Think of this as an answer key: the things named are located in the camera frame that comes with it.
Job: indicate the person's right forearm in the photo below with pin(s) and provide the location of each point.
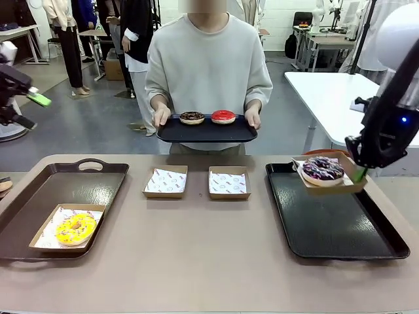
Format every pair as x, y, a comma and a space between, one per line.
160, 98

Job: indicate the hanging cream coat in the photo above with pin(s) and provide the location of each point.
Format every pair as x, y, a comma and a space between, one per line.
250, 10

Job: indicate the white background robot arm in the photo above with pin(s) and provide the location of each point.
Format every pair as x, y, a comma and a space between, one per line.
317, 16

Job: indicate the grey lab table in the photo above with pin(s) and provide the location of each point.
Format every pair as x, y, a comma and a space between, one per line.
327, 41

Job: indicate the small wood top table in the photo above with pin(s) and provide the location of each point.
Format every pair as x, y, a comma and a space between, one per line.
93, 32

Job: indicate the hanging white garment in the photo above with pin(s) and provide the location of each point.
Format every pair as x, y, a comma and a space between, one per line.
370, 39

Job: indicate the person in black vest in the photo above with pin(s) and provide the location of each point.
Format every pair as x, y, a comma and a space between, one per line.
137, 32

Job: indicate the white rounded table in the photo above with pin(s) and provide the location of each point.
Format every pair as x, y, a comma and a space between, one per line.
327, 95

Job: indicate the black backpack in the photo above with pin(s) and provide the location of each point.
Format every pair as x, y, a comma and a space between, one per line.
290, 45

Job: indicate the person's right hand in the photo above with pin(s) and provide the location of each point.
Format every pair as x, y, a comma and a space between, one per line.
159, 116

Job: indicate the cardboard shipping box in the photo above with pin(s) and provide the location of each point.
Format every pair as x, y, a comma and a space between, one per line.
114, 68

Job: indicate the black stand pole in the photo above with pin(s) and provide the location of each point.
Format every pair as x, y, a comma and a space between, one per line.
360, 45

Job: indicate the red glazed donut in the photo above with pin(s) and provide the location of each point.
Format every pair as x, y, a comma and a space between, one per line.
217, 115

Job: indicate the purple drizzled sprinkle donut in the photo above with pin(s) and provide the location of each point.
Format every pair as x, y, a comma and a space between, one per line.
311, 171

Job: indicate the white printed paper liner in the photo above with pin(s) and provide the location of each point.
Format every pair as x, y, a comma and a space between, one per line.
167, 181
227, 183
46, 236
347, 182

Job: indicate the brown cardboard donut box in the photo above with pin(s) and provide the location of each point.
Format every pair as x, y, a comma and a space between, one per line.
229, 196
337, 190
59, 249
163, 195

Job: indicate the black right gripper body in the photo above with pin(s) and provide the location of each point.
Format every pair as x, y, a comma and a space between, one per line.
389, 144

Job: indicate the person in beige sweater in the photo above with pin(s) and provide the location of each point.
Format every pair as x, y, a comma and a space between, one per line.
209, 65

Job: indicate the small black serving tray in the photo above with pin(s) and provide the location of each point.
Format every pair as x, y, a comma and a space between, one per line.
206, 134

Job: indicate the person in blue jacket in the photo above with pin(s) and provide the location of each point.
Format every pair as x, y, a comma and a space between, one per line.
85, 19

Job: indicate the chocolate sprinkle donut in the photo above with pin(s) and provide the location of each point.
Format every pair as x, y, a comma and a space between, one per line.
186, 117

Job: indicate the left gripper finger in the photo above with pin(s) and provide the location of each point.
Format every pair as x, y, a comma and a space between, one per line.
13, 117
16, 80

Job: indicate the beige shoe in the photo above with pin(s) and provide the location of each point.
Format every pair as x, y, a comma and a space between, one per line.
5, 186

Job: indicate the person's left forearm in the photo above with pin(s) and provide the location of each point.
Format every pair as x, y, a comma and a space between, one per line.
258, 96

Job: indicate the dark blue folded cloth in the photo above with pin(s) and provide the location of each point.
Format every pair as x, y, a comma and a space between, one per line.
10, 27

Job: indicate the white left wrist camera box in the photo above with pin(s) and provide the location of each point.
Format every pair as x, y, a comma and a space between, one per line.
8, 52

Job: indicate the person's left hand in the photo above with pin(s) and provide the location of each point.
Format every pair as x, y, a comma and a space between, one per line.
253, 116

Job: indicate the yellow sprinkle donut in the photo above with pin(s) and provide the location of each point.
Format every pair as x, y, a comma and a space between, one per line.
65, 232

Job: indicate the orange stool seat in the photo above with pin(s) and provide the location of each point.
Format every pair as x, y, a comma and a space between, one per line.
320, 152

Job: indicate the black office chair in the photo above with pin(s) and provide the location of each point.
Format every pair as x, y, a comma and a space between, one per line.
302, 18

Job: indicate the white workbench table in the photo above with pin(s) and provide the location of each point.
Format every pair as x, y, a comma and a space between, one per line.
29, 30

